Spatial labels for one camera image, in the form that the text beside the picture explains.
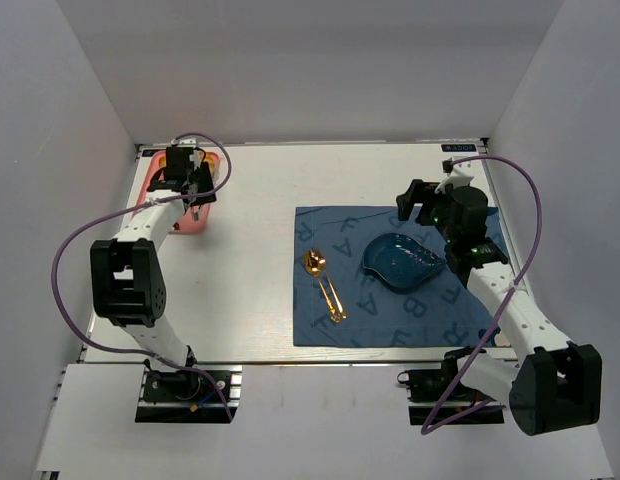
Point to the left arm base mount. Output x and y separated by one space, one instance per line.
186 398

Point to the gold fork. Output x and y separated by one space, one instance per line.
321 266

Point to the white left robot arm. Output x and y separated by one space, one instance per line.
128 286

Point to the black XDOF logo sticker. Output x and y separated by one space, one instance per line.
463 147

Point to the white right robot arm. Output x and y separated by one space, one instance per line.
522 361

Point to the blue letter-print cloth mat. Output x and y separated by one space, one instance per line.
362 278

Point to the blue shell-shaped ceramic plate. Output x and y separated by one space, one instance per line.
400 261

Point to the gold spoon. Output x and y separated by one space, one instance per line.
310 268

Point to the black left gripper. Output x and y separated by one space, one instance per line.
180 182

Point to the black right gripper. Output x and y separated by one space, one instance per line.
423 205

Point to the aluminium table edge rail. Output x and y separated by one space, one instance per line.
481 143

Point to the striped orange bread roll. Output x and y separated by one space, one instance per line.
212 160

